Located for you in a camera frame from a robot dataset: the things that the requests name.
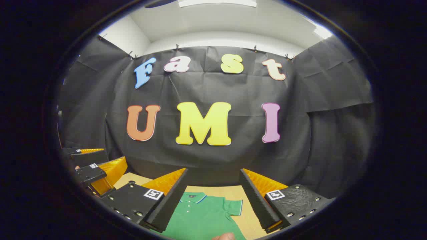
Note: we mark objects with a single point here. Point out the green T-shirt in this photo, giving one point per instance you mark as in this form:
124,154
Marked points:
206,216

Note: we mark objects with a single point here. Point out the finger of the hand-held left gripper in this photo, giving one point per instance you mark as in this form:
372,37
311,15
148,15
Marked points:
88,174
90,157

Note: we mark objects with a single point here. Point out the black backdrop cloth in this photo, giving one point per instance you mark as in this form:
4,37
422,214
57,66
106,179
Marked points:
217,90

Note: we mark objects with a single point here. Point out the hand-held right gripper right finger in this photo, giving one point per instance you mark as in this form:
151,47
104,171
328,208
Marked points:
255,200

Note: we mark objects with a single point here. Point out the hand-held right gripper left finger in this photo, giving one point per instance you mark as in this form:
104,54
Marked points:
170,203

